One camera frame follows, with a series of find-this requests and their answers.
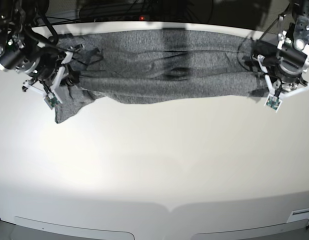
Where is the black power strip with LED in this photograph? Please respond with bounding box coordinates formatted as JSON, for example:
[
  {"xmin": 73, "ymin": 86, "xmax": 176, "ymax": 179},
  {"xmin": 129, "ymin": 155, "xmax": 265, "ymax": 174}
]
[{"xmin": 78, "ymin": 8, "xmax": 187, "ymax": 22}]

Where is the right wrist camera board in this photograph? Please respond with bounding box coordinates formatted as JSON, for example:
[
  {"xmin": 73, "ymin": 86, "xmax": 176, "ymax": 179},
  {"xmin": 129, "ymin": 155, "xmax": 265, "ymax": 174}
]
[{"xmin": 43, "ymin": 95, "xmax": 59, "ymax": 110}]

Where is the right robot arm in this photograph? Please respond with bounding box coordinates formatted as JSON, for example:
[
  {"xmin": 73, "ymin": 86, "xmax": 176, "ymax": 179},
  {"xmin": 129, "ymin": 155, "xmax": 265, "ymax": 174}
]
[{"xmin": 0, "ymin": 0, "xmax": 83, "ymax": 109}]

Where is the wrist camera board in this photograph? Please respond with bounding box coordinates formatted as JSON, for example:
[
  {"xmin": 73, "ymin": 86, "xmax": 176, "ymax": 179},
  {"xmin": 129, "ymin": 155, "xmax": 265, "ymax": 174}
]
[
  {"xmin": 264, "ymin": 95, "xmax": 283, "ymax": 113},
  {"xmin": 43, "ymin": 95, "xmax": 59, "ymax": 110}
]

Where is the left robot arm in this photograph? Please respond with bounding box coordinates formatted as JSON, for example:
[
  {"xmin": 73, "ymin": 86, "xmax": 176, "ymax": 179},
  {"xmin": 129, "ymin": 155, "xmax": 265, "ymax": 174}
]
[{"xmin": 250, "ymin": 0, "xmax": 309, "ymax": 111}]

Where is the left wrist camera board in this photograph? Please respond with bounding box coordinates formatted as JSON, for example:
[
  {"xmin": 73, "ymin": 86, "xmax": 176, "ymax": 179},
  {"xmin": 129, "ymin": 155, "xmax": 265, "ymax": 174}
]
[{"xmin": 264, "ymin": 95, "xmax": 283, "ymax": 113}]

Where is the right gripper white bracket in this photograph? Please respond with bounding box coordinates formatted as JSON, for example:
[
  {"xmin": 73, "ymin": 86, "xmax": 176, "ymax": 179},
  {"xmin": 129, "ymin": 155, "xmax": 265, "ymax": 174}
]
[{"xmin": 22, "ymin": 44, "xmax": 84, "ymax": 108}]

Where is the grey long-sleeve T-shirt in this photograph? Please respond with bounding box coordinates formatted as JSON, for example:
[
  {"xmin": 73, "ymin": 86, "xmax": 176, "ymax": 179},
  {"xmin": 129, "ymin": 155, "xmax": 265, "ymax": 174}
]
[{"xmin": 55, "ymin": 29, "xmax": 268, "ymax": 124}]

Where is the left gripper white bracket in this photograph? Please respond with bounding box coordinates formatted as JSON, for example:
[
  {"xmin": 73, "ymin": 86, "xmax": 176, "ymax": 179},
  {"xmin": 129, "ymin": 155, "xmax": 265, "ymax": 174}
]
[{"xmin": 254, "ymin": 54, "xmax": 309, "ymax": 103}]

